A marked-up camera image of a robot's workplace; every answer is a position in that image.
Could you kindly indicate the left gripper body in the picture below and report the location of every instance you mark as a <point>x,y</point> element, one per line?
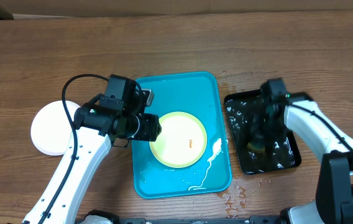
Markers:
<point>147,130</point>

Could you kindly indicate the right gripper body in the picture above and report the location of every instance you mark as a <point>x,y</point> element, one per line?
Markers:
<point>268,130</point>

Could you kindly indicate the green yellow sponge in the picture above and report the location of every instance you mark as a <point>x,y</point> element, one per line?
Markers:
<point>256,146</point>

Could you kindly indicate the light green plate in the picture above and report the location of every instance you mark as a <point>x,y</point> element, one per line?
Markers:
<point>182,141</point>

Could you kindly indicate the white plate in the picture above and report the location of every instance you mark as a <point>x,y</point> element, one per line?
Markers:
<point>50,131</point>

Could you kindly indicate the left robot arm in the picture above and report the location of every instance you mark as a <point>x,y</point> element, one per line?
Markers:
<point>82,136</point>

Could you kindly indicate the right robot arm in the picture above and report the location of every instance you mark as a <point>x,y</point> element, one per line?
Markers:
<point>300,114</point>

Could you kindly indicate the black water tray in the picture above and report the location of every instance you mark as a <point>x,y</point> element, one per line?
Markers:
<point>276,157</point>

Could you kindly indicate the teal plastic tray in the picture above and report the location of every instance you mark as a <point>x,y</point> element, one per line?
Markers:
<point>195,93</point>

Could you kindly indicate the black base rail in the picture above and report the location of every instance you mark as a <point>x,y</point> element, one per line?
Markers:
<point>99,216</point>

